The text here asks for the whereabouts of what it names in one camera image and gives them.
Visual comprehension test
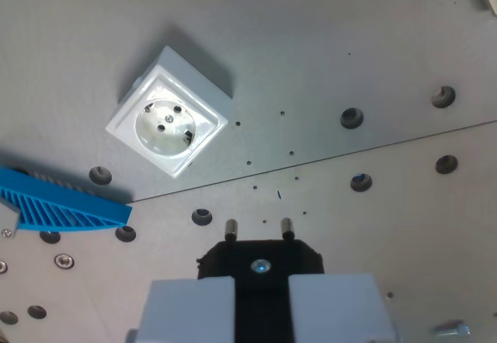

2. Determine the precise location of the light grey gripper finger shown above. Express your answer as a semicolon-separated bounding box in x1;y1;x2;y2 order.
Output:
125;276;237;343
288;272;402;343

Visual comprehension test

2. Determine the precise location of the black two-pin plug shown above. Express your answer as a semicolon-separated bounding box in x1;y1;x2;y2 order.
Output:
196;217;325;343

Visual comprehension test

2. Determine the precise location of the silver loose bolt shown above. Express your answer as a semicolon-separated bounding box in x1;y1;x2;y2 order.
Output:
432;320;471;338

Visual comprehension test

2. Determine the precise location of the blue ribbed plastic part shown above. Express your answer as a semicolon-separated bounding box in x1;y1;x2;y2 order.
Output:
0;167;134;232

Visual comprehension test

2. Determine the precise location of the white wall socket box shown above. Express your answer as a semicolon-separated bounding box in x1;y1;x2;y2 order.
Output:
105;45;235;180

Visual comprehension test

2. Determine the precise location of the grey metal bracket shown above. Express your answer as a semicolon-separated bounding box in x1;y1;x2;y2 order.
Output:
0;199;21;240

